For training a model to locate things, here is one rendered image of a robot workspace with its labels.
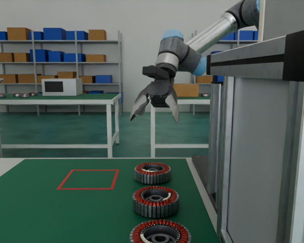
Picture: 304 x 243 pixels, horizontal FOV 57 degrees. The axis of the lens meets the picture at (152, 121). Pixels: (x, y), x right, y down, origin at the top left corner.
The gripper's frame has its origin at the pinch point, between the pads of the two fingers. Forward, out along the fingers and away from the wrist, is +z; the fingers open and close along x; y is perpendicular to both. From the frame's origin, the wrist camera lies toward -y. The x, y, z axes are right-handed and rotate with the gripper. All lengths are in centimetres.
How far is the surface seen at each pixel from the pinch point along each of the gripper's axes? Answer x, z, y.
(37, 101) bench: 212, -91, 150
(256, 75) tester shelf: -30, 11, -38
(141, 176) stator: 1.6, 15.5, 5.2
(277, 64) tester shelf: -32, 14, -43
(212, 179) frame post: -19.4, 15.1, 0.8
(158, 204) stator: -9.9, 24.6, -8.5
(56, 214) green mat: 13.0, 31.2, -12.5
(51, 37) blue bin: 437, -360, 320
